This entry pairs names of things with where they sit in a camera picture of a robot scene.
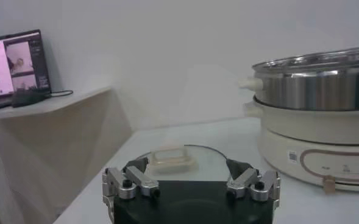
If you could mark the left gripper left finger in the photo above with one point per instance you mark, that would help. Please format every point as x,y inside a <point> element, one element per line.
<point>142,179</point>

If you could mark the perforated steel steamer basket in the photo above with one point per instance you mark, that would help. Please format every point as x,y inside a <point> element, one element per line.
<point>313,88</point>

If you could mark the laptop with pink screen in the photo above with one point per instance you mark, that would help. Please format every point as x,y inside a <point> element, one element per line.
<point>17,61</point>

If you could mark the cream electric cooker base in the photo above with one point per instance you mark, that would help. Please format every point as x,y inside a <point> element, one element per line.
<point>304,128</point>

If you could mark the black computer mouse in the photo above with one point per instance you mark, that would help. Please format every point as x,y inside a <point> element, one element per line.
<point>27,99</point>

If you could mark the white side table beige panel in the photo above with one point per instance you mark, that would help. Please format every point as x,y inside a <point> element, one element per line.
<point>60,137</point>

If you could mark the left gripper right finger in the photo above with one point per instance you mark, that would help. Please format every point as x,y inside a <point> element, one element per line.
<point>243,179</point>

